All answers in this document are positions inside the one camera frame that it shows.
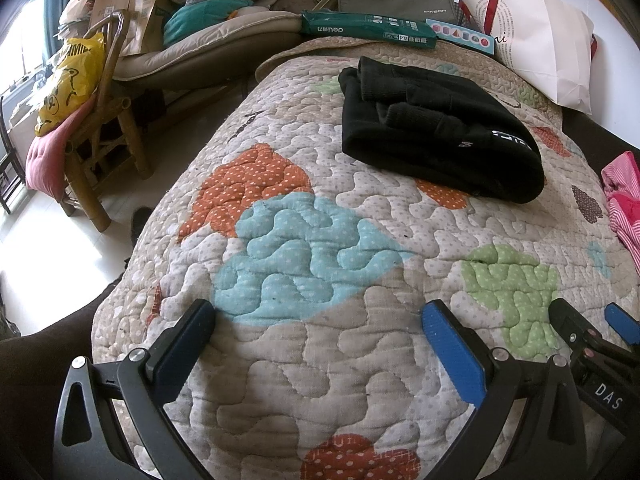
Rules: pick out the teal cushion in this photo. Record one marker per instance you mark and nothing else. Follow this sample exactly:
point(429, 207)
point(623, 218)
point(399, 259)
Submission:
point(200, 17)

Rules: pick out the blue box with shape pictures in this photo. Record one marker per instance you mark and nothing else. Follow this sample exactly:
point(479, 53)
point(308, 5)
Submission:
point(460, 35)

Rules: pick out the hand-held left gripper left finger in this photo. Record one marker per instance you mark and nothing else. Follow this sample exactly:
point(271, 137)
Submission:
point(186, 342)

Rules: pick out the dark slipper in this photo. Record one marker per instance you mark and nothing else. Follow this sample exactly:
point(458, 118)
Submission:
point(141, 225)

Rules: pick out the yellow plastic bag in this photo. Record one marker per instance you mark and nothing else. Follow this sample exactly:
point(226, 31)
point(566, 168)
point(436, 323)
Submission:
point(65, 85)

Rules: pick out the pink seat cushion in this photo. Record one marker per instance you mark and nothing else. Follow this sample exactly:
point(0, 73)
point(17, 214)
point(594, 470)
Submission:
point(50, 155)

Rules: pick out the brown cardboard paper bag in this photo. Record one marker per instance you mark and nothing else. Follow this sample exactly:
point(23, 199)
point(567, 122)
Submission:
point(135, 5)

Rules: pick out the bamboo chair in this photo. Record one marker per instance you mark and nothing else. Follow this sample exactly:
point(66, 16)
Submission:
point(117, 135)

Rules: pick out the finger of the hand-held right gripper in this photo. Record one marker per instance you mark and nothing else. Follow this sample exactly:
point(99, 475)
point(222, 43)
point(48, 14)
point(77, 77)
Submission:
point(624, 322)
point(567, 317)

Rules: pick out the teal curtain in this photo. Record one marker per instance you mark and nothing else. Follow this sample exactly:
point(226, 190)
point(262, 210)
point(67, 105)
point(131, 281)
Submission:
point(51, 5)

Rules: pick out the dark wooden chair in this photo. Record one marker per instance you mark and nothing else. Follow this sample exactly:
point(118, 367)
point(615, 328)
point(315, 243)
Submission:
point(12, 170)

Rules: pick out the white paper bag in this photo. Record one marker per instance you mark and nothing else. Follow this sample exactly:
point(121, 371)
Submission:
point(540, 45)

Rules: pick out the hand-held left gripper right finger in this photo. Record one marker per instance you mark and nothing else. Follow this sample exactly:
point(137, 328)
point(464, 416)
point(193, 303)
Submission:
point(452, 350)

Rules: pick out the beige lounge cushion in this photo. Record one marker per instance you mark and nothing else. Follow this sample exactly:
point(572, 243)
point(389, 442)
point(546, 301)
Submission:
point(215, 45)

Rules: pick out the green paper ream box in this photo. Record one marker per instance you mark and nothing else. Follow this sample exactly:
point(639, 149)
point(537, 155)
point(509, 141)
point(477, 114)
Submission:
point(365, 27)

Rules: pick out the quilted blanket with coloured patches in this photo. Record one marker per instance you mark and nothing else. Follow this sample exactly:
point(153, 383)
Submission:
point(300, 240)

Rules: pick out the black pants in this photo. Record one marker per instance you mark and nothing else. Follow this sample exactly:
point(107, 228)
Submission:
point(430, 145)

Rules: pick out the pink striped cloth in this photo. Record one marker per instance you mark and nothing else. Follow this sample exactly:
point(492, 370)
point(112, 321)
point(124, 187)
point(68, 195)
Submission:
point(625, 195)

